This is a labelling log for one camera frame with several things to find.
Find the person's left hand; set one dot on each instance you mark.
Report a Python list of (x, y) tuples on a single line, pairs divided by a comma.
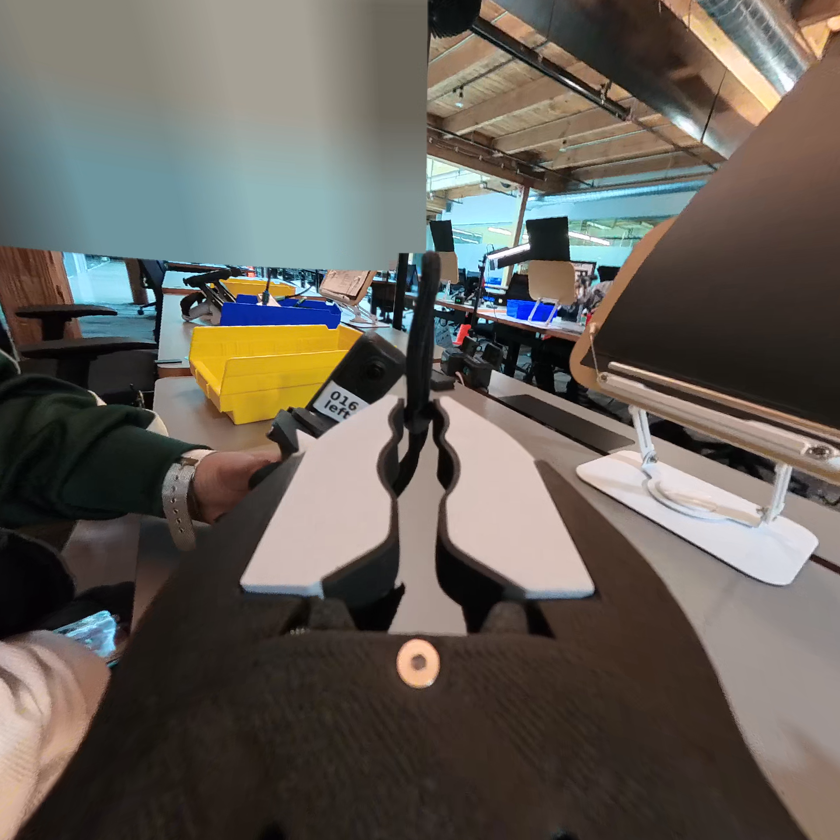
[(220, 482)]

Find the corrugated silver duct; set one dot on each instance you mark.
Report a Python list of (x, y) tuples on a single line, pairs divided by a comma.
[(754, 33)]

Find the black flat pad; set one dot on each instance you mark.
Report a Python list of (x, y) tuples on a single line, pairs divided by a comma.
[(558, 420)]

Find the black pole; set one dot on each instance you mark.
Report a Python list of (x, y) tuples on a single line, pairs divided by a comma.
[(401, 295)]

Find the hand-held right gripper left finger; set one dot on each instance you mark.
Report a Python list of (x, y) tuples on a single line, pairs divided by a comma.
[(315, 512)]

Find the blue plastic bin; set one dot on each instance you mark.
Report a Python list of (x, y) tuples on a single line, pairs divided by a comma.
[(528, 312), (282, 315)]

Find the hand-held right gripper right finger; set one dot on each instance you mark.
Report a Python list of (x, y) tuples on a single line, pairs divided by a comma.
[(512, 518)]

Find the brown cardboard clipboard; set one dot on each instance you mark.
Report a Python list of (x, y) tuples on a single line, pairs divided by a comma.
[(348, 285)]

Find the shiny reflective object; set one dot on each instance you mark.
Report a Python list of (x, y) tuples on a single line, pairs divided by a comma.
[(88, 633)]

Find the person's left forearm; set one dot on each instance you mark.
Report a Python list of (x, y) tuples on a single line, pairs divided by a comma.
[(79, 453)]

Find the black tablet beige board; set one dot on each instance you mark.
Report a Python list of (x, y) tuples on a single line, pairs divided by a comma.
[(722, 262)]

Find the small tablet on stand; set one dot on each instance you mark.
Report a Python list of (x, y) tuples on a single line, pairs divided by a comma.
[(548, 239)]

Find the black battery charger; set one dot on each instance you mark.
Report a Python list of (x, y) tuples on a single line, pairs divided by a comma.
[(453, 362), (478, 374)]

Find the yellow plastic bin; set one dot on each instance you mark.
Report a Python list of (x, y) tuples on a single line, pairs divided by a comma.
[(262, 287), (262, 374)]

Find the white clipboard stand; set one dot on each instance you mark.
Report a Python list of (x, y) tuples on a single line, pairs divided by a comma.
[(359, 318)]

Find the black office chair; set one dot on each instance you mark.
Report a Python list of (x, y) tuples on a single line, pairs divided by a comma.
[(72, 348)]

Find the orange plastic object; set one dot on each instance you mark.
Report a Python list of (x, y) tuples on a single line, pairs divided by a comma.
[(467, 338)]

